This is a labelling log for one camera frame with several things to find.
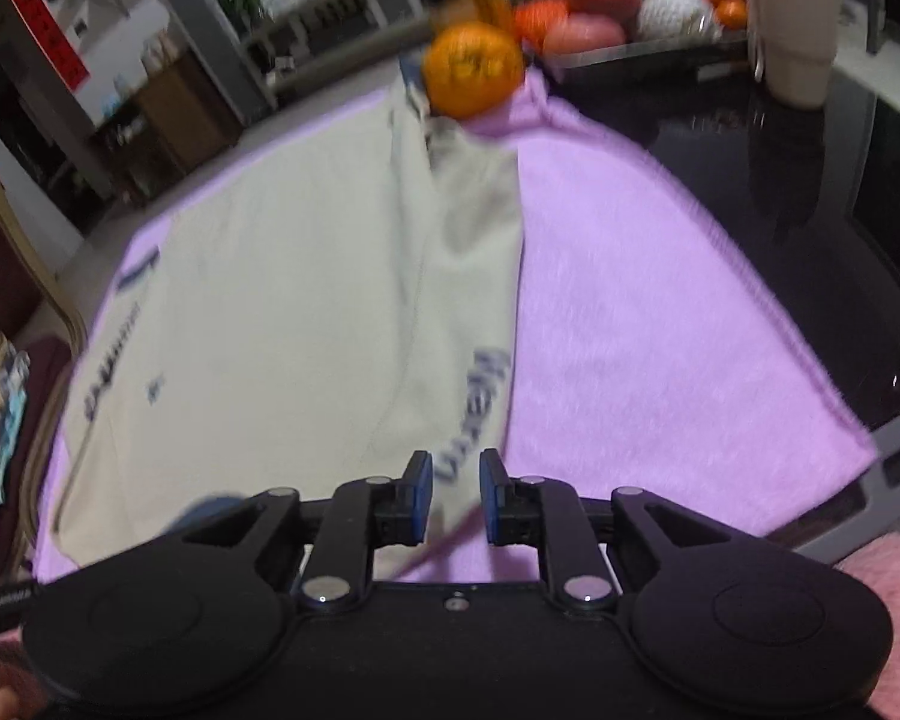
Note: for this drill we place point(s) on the person's left hand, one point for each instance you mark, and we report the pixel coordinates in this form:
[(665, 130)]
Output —
[(7, 699)]

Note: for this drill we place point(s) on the metal fruit tray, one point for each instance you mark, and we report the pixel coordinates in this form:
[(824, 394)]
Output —
[(645, 56)]

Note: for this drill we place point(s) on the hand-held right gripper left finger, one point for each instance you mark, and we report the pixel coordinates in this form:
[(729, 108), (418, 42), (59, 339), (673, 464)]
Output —
[(419, 491)]

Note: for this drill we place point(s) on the red wall banner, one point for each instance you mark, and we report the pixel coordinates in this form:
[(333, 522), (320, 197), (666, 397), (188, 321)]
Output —
[(49, 26)]

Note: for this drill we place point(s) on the orange foam-netted fruit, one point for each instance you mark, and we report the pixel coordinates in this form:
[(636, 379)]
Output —
[(541, 22)]

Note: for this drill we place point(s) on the dark red gold-framed chair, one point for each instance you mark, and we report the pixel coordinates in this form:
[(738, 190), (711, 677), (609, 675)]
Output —
[(0, 292)]

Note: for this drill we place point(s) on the beige t-shirt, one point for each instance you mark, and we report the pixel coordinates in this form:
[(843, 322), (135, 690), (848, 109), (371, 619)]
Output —
[(292, 315)]

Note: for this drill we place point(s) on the grey media shelf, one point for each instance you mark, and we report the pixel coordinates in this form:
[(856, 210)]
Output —
[(345, 15)]

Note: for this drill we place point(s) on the large orange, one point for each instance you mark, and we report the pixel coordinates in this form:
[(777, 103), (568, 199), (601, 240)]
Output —
[(471, 69)]

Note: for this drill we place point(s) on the white foam-netted fruit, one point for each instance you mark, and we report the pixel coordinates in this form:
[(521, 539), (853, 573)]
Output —
[(676, 15)]

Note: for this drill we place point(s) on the white plant pot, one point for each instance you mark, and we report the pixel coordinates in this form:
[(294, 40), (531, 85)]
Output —
[(795, 30)]

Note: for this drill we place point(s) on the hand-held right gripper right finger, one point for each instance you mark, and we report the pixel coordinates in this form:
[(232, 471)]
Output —
[(491, 491)]

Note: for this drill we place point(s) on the wooden cabinet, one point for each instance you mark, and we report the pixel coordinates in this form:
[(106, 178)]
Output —
[(180, 109)]

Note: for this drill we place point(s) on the purple towel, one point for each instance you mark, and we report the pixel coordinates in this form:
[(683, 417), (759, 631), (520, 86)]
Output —
[(645, 330)]

